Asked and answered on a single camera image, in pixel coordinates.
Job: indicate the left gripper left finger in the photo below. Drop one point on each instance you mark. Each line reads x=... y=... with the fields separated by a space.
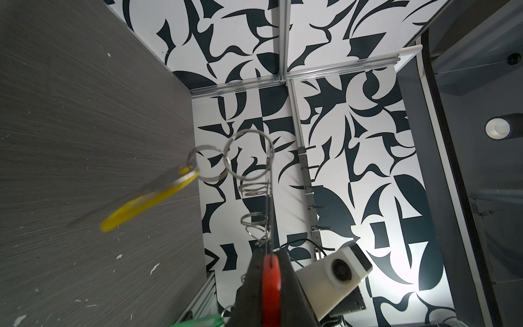
x=247 y=311

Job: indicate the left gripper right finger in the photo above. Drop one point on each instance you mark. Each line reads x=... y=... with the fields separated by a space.
x=295 y=308

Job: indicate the yellow key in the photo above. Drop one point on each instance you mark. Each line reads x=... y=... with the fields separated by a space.
x=153 y=193

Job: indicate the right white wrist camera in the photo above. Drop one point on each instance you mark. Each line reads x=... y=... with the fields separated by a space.
x=327 y=282

